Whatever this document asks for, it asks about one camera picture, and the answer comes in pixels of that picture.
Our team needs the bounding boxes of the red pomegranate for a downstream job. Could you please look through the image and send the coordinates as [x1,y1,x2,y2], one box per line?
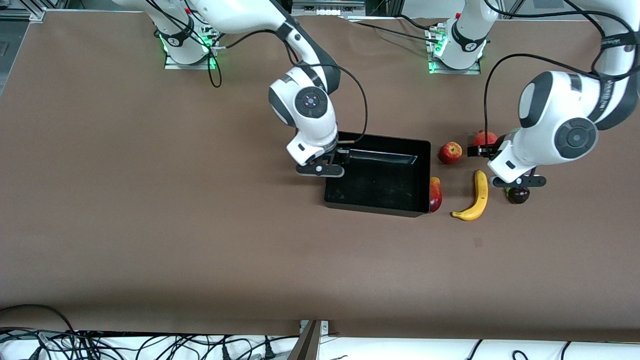
[473,129,499,147]

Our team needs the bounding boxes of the dark purple eggplant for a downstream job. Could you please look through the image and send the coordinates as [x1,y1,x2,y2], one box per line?
[505,185,531,205]

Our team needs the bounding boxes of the tangled black floor cables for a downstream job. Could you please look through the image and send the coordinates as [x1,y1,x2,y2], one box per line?
[0,327,301,360]

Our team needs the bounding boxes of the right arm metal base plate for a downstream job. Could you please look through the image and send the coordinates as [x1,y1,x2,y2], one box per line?
[164,29,217,70]

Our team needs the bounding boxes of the small metal table bracket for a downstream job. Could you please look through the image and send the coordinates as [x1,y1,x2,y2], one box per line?
[299,320,330,335]

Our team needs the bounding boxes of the black plastic box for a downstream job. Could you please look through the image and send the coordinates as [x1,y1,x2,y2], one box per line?
[323,131,432,218]

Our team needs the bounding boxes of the silver aluminium frame rail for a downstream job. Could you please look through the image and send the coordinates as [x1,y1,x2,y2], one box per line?
[0,7,47,22]

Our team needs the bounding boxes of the black looped floor cable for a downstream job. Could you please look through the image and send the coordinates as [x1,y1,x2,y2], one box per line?
[0,303,77,334]

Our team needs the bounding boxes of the red yellow apple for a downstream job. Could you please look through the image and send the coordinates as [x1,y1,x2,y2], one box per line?
[438,141,463,166]

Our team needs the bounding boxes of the black cable on table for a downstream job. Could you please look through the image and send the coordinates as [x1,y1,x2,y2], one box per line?
[345,15,441,42]

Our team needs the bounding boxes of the grey power strip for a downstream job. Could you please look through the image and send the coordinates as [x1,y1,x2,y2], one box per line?
[291,0,366,17]

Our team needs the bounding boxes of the grey metal post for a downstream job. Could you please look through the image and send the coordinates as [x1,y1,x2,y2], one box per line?
[287,320,321,360]

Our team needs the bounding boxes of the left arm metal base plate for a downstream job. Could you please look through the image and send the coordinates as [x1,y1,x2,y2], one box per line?
[427,24,482,76]

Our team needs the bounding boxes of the red yellow mango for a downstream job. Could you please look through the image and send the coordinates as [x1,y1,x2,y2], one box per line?
[429,176,443,214]

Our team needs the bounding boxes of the yellow banana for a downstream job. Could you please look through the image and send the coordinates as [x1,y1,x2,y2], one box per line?
[451,169,489,222]

